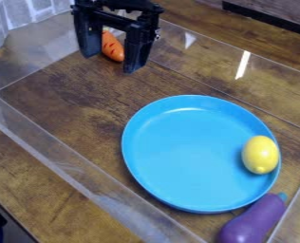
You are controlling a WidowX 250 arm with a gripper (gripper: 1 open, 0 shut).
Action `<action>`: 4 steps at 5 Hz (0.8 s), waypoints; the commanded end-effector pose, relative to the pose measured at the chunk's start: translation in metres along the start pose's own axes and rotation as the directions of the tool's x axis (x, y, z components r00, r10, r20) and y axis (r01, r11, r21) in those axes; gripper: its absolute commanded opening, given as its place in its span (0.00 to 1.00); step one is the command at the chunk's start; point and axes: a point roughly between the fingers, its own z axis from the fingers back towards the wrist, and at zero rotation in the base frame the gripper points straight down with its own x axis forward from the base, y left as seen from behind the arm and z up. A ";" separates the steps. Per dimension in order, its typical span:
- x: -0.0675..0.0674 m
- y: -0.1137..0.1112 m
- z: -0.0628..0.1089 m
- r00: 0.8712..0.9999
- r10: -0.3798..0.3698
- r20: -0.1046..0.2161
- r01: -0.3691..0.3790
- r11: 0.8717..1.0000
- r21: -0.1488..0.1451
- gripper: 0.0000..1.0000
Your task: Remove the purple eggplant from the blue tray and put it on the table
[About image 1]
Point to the white grid curtain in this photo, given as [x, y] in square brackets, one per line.
[20, 13]

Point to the blue round plate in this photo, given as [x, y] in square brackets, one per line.
[181, 147]

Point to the yellow toy lemon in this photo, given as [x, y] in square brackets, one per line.
[260, 155]

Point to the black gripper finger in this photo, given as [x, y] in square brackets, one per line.
[142, 33]
[89, 33]

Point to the clear acrylic enclosure wall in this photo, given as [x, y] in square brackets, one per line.
[65, 105]

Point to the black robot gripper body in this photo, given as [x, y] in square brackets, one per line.
[92, 8]

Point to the orange toy carrot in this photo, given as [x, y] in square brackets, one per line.
[112, 47]

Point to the purple toy eggplant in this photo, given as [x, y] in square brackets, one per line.
[249, 227]

